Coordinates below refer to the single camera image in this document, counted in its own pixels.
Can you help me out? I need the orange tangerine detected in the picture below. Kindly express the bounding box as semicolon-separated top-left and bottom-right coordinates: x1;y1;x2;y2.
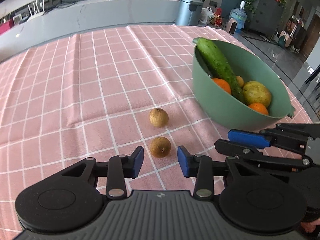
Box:
212;78;232;95
248;102;269;115

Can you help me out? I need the brown longan fruit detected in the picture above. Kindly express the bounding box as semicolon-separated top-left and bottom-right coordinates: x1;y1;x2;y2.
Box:
150;137;171;158
149;108;169;127

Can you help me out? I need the person's right hand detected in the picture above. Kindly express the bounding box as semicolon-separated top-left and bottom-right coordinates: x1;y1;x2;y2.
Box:
300;218;320;233

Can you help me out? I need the small yellow fruit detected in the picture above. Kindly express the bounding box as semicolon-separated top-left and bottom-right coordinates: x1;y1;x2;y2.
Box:
236;76;245;88

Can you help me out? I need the pink checked tablecloth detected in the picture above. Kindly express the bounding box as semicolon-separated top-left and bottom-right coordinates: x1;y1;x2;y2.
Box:
0;24;313;240

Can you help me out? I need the green plastic bowl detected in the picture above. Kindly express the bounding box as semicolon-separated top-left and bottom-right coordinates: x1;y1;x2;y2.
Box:
193;40;295;131

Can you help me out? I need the green cucumber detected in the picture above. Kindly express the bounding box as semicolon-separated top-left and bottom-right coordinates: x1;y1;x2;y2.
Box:
193;37;245;103

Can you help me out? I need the grey cabinet with plants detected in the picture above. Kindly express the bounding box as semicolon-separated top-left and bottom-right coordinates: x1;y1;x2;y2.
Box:
246;0;284;37

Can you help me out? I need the blue water jug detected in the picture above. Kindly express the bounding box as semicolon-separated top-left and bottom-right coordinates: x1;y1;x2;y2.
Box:
229;1;247;33

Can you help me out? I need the grey metal trash bin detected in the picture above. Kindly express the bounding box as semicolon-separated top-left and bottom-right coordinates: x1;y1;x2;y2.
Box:
175;0;203;26

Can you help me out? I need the white wifi router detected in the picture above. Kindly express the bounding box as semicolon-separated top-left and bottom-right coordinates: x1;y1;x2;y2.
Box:
27;0;44;21

